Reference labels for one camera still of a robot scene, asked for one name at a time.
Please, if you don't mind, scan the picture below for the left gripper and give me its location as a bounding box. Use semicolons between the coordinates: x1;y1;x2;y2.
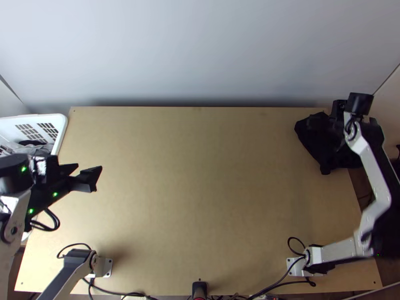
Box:
29;155;103;193

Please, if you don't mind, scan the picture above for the dark t-shirt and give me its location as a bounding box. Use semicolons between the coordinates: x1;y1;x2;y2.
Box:
294;111;385;176

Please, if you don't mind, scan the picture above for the heap of clothes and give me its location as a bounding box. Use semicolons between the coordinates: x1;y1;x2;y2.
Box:
0;139;55;157

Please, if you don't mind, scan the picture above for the white laundry basket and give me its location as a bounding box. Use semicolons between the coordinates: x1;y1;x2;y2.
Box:
0;113;69;157

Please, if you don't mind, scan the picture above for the black cable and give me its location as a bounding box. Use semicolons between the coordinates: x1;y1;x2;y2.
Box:
29;208;61;233
249;270;317;300
57;243;95;260
287;236;310;258

